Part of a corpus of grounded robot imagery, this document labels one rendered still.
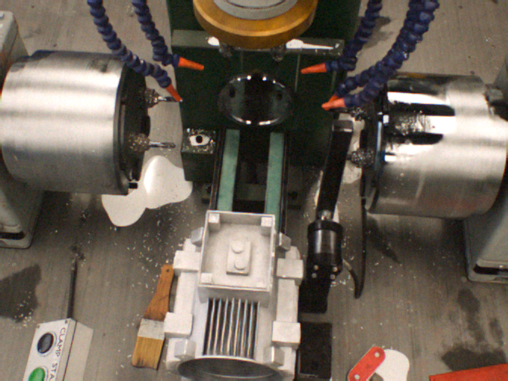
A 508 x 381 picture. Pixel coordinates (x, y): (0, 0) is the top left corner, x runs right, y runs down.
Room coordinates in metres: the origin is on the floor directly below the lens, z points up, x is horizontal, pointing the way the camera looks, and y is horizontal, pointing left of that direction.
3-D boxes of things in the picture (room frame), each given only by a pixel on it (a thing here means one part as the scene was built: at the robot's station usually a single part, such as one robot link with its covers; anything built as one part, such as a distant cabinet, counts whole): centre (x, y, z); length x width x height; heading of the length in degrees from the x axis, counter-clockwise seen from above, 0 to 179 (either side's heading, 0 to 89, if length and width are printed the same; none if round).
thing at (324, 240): (0.65, -0.18, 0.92); 0.45 x 0.13 x 0.24; 175
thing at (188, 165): (0.77, 0.10, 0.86); 0.07 x 0.06 x 0.12; 85
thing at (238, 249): (0.41, 0.01, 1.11); 0.12 x 0.11 x 0.07; 175
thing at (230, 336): (0.37, 0.02, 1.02); 0.20 x 0.19 x 0.19; 175
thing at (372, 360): (0.35, -0.21, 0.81); 0.09 x 0.03 x 0.02; 136
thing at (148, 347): (0.45, 0.17, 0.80); 0.21 x 0.05 x 0.01; 170
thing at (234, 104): (0.78, -0.02, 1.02); 0.15 x 0.02 x 0.15; 85
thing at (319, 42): (0.85, -0.02, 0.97); 0.30 x 0.11 x 0.34; 85
